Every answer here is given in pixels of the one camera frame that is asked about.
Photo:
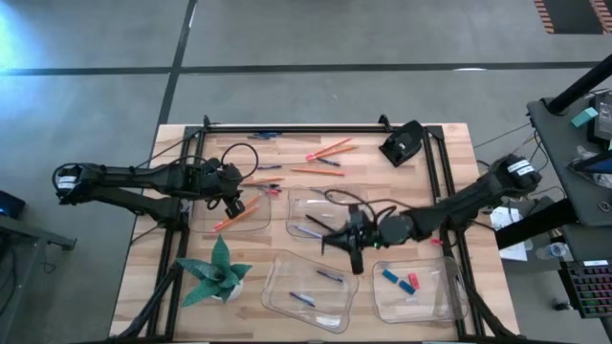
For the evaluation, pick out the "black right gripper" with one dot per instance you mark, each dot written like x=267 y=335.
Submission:
x=358 y=236

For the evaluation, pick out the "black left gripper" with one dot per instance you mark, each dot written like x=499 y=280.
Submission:
x=217 y=179

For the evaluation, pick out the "long black pen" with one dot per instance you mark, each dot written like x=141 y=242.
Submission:
x=318 y=221

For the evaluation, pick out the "purple pen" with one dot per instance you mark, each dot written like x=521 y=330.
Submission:
x=308 y=231

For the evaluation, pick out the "clear plastic bin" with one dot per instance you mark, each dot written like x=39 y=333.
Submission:
x=253 y=227
x=301 y=210
x=287 y=282
x=440 y=301

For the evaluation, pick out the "red eraser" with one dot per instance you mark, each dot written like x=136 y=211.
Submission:
x=414 y=281
x=273 y=191

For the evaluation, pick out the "blue eraser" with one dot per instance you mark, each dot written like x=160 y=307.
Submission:
x=407 y=287
x=389 y=275

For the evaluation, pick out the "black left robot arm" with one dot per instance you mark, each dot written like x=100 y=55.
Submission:
x=143 y=176

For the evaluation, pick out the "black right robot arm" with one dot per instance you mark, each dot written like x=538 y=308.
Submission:
x=468 y=197

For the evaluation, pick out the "blue pen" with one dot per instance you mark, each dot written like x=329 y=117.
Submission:
x=328 y=162

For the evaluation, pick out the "green artificial plant white pot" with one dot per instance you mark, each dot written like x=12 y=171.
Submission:
x=217 y=277

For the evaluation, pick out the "black hole punch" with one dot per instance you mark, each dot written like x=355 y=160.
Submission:
x=404 y=141

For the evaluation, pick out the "white paper sheet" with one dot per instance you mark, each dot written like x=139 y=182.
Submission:
x=502 y=219
x=514 y=252

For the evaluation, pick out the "grey side bench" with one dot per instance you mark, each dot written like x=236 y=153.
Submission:
x=24 y=234

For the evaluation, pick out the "black desk beam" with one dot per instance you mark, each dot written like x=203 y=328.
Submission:
x=535 y=223

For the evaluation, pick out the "black device blue light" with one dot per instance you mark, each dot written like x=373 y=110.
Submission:
x=10 y=205

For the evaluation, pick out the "clear plastic bottle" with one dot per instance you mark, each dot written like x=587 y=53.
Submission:
x=552 y=250

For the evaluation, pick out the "dark grey side desk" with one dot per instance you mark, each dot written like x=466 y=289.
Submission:
x=564 y=157

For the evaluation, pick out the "backlit black keyboard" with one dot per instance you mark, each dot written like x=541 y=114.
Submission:
x=590 y=289

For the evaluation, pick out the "dark tablet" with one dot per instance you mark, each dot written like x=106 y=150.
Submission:
x=597 y=165

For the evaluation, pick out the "teal box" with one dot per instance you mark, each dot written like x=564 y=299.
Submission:
x=584 y=117

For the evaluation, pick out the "black pole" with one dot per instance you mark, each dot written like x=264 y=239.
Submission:
x=581 y=85

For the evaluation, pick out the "black box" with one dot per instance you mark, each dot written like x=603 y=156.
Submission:
x=603 y=117

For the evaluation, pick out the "striped floor mat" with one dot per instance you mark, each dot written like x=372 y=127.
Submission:
x=569 y=14

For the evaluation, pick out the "black aluminium table frame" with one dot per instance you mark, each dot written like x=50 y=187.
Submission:
x=311 y=129

